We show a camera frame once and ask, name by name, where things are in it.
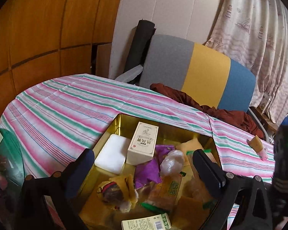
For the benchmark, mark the gold metal tin box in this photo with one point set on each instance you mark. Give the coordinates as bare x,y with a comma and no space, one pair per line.
93,212

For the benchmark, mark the cream cardboard box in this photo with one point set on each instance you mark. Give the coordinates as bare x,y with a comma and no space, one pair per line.
142,145

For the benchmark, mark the wooden bedside desk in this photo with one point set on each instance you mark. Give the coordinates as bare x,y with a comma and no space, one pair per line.
268,125

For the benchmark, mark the clear plastic bag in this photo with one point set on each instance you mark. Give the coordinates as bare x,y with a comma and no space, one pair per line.
172,164

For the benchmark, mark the white bed rail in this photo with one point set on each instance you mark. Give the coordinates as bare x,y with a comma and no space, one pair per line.
130,75

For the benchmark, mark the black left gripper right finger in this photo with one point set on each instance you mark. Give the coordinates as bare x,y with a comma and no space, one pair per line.
210,173

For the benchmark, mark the black rolled mat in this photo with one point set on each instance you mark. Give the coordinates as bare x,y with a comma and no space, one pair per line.
140,44

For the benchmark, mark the large yellow sponge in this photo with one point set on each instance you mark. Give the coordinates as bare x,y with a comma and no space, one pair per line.
190,145

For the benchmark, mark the white medicine box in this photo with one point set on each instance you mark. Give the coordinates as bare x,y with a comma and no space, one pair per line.
156,222

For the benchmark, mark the pink green striped bedsheet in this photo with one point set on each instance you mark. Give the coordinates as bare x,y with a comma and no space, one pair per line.
54,121

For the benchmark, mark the pink patterned curtain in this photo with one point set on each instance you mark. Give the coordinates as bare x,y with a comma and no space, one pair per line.
255,34

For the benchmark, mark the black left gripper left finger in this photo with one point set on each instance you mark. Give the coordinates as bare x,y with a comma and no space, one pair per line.
76,172

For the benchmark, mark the dark red blanket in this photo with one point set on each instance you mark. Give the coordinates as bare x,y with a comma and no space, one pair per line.
238,119

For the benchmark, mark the wooden wardrobe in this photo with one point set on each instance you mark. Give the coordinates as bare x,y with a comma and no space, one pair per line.
45,39

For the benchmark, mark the grey yellow blue headboard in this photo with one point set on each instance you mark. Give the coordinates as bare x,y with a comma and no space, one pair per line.
208,76

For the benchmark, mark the white soap block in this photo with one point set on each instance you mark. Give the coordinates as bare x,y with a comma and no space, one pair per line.
113,154

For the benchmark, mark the yellow sponge block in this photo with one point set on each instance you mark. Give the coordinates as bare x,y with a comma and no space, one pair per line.
256,144

